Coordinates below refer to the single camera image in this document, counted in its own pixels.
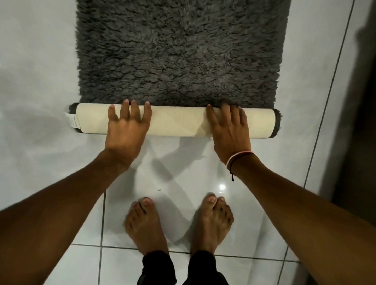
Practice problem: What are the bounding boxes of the person's right foot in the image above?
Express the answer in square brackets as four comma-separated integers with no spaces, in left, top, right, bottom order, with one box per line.
[190,192,236,258]

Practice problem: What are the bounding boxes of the person's left foot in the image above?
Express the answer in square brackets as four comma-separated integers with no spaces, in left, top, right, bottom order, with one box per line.
[123,196,172,257]

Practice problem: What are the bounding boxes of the person's right forearm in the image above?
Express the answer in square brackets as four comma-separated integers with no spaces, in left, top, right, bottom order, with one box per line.
[225,153,376,285]

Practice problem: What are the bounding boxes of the pink and white bracelet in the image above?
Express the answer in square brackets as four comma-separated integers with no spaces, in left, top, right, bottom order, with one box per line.
[226,150,256,171]

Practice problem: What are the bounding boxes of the grey shaggy rug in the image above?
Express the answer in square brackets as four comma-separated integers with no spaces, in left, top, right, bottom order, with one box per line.
[67,0,292,143]

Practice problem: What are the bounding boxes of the person's foot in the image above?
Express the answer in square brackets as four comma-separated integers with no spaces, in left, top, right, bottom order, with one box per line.
[190,192,236,258]
[123,196,172,257]

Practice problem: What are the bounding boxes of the black string bracelet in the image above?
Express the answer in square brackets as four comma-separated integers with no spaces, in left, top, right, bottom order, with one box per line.
[228,155,241,183]

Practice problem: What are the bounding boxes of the person's left forearm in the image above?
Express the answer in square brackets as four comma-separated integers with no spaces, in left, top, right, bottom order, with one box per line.
[0,144,136,285]

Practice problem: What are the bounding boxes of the black trousers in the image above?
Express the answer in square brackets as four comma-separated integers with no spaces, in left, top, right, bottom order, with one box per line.
[137,247,237,285]

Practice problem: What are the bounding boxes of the person's left hand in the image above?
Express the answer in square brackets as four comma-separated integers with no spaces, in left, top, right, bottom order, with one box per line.
[104,98,154,170]

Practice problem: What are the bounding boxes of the white rug label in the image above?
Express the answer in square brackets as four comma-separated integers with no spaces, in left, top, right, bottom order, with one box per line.
[63,112,81,131]

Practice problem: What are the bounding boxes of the person's right hand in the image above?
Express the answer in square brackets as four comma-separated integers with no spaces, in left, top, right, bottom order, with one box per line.
[203,102,255,169]

